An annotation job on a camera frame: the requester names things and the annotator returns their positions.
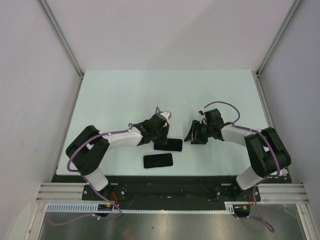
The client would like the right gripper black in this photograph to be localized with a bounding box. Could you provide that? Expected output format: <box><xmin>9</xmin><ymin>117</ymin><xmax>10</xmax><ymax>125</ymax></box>
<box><xmin>184</xmin><ymin>120</ymin><xmax>213</xmax><ymax>145</ymax></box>

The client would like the green-edged black phone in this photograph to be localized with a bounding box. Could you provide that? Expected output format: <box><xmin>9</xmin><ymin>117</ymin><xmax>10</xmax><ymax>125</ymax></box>
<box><xmin>153</xmin><ymin>138</ymin><xmax>183</xmax><ymax>152</ymax></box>

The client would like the white-edged black phone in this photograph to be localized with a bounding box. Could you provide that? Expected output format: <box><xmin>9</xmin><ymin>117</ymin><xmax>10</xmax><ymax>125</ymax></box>
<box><xmin>143</xmin><ymin>152</ymin><xmax>174</xmax><ymax>169</ymax></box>

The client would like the light blue phone case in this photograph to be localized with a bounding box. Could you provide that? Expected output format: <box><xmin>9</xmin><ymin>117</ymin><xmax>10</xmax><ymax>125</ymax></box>
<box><xmin>142</xmin><ymin>152</ymin><xmax>175</xmax><ymax>171</ymax></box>

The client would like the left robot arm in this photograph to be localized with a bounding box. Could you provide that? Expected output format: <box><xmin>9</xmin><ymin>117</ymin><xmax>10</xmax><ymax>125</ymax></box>
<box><xmin>65</xmin><ymin>110</ymin><xmax>172</xmax><ymax>200</ymax></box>

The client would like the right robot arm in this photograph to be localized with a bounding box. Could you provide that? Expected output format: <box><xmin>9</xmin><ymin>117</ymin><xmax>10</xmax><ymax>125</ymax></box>
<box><xmin>184</xmin><ymin>108</ymin><xmax>292</xmax><ymax>201</ymax></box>

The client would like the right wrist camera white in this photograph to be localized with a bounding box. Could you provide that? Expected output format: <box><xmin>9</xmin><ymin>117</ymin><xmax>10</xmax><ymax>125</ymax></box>
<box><xmin>198</xmin><ymin>108</ymin><xmax>208</xmax><ymax>125</ymax></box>

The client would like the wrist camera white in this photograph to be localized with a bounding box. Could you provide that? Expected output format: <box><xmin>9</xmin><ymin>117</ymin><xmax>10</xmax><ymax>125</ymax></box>
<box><xmin>159</xmin><ymin>111</ymin><xmax>172</xmax><ymax>122</ymax></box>
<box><xmin>198</xmin><ymin>108</ymin><xmax>208</xmax><ymax>125</ymax></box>

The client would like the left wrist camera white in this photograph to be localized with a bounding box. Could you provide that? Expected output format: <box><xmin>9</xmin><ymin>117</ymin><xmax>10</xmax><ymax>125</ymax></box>
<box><xmin>159</xmin><ymin>111</ymin><xmax>172</xmax><ymax>122</ymax></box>

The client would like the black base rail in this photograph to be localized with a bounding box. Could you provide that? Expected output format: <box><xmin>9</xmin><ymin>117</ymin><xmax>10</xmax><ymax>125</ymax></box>
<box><xmin>51</xmin><ymin>174</ymin><xmax>292</xmax><ymax>203</ymax></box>

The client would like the white cable duct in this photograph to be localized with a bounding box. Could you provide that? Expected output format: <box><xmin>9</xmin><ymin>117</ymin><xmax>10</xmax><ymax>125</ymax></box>
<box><xmin>46</xmin><ymin>202</ymin><xmax>249</xmax><ymax>214</ymax></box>

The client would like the left aluminium frame post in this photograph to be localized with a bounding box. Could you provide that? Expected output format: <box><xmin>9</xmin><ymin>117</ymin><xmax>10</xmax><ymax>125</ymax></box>
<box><xmin>37</xmin><ymin>0</ymin><xmax>85</xmax><ymax>80</ymax></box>

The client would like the aluminium frame post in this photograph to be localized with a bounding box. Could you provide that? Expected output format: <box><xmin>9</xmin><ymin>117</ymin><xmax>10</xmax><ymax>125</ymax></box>
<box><xmin>256</xmin><ymin>0</ymin><xmax>305</xmax><ymax>76</ymax></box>
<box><xmin>37</xmin><ymin>0</ymin><xmax>85</xmax><ymax>80</ymax></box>

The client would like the right aluminium frame post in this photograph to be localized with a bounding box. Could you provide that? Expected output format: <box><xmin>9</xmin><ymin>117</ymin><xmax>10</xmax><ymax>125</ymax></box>
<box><xmin>256</xmin><ymin>0</ymin><xmax>305</xmax><ymax>76</ymax></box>

